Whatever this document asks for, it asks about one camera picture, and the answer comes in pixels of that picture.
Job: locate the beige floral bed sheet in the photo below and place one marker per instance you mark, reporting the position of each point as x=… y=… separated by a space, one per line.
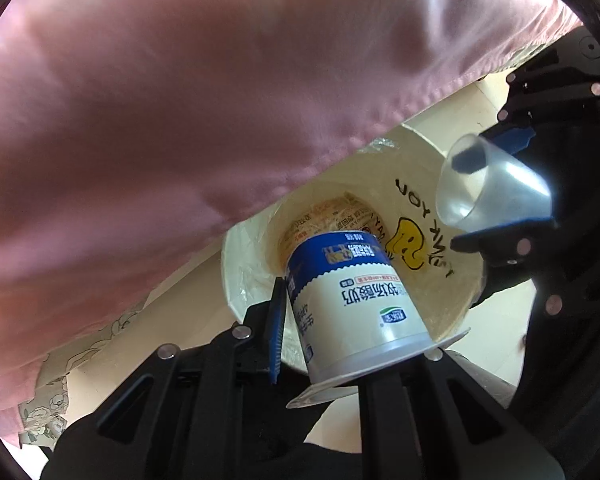
x=50 y=400

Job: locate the white and blue yogurt cup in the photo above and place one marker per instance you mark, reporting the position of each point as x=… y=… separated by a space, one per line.
x=360 y=310

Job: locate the white bin with printed bag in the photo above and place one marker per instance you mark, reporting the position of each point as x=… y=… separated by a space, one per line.
x=445 y=285

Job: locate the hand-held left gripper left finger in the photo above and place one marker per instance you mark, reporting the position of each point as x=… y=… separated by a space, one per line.
x=277 y=332

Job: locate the printed food wrapper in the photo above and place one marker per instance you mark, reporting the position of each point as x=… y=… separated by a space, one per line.
x=330 y=215

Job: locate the clear plastic cup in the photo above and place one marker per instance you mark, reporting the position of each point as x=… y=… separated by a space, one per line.
x=510 y=190

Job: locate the pink floral blanket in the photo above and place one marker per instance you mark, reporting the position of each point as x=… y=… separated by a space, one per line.
x=180 y=110

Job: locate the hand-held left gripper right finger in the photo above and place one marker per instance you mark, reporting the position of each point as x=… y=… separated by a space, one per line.
x=385 y=402

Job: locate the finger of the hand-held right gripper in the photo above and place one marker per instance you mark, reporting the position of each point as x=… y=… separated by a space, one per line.
x=520 y=245
x=555 y=90

